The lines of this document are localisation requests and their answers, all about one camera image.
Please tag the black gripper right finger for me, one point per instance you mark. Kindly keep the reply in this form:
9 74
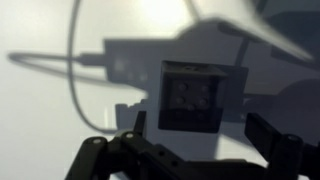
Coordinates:
262 135

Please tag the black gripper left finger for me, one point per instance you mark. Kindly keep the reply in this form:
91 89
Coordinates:
139 126

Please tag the grey building block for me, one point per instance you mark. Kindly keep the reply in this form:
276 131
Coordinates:
192 97

